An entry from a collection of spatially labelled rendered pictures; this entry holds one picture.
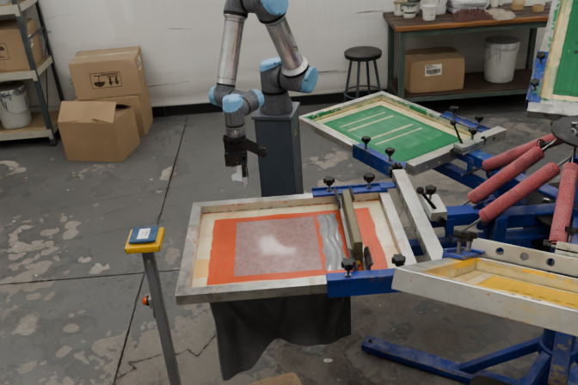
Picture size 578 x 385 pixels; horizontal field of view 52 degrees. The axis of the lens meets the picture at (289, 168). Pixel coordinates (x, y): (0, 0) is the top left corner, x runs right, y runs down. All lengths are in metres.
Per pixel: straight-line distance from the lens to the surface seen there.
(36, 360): 3.45
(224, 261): 2.12
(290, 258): 2.10
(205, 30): 5.79
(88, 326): 3.54
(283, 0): 2.28
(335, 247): 2.14
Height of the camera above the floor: 2.18
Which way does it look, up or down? 27 degrees down
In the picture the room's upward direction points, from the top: 4 degrees counter-clockwise
